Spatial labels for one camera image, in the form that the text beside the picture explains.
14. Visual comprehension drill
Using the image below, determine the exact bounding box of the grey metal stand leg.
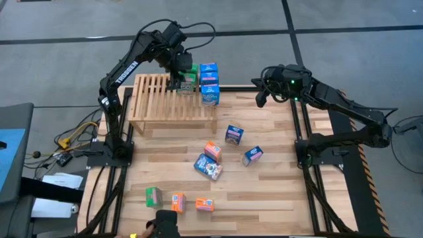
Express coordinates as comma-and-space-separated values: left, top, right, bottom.
395, 115, 423, 136

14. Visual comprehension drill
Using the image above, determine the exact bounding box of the dark grey side table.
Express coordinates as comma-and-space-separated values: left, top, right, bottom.
0, 102, 35, 204

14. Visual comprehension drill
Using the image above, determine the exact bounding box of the wooden slatted shelf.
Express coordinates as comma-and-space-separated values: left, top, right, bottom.
128, 73, 218, 135

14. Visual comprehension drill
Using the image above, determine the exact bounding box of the yellow power cable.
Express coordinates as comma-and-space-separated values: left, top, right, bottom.
56, 121, 100, 150

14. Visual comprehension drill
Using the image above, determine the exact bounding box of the black aluminium table frame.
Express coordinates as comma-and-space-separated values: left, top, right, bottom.
77, 85, 358, 238

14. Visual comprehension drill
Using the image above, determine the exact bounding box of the blue Rice Krispies cereal box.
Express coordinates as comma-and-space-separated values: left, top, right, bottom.
200, 83, 221, 106
200, 71, 219, 85
199, 62, 219, 73

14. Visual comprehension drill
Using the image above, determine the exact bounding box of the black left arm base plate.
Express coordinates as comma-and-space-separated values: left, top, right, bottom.
86, 140, 135, 168

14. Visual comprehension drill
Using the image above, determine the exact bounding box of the black left wrist camera cable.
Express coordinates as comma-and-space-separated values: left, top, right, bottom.
134, 18, 217, 54

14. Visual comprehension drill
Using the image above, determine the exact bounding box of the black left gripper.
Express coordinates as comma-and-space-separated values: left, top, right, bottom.
161, 49, 182, 93

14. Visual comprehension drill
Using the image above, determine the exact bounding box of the white paper sheet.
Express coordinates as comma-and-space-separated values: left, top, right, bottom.
31, 197, 80, 219
42, 172, 84, 190

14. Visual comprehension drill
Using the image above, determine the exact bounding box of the thin black floor cable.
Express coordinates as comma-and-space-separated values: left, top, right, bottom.
391, 114, 423, 175

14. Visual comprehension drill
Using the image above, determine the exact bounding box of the person's hand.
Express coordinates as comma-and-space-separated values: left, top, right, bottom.
144, 221, 156, 238

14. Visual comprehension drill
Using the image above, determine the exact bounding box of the black power adapter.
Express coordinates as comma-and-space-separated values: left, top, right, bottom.
56, 152, 74, 167

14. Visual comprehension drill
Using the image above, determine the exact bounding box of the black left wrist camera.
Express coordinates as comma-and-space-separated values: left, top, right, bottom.
174, 51, 194, 72

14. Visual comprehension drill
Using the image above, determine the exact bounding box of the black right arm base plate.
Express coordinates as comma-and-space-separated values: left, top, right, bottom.
294, 138, 344, 167

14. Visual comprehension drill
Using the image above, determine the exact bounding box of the orange Mini-Wheats cereal box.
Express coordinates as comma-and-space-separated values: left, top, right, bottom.
171, 192, 187, 214
195, 197, 215, 212
204, 141, 223, 163

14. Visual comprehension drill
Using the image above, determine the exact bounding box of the black flat bar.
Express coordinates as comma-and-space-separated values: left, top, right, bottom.
19, 177, 84, 204

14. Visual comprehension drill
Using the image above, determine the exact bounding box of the blue panel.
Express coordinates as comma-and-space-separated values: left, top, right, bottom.
0, 128, 26, 193

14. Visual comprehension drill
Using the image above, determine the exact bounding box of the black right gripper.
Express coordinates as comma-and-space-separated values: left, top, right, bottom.
250, 65, 291, 108

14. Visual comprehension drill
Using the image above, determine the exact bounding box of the blue Frosted Flakes cereal box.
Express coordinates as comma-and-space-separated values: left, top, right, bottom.
193, 153, 224, 182
241, 145, 264, 167
225, 124, 245, 146

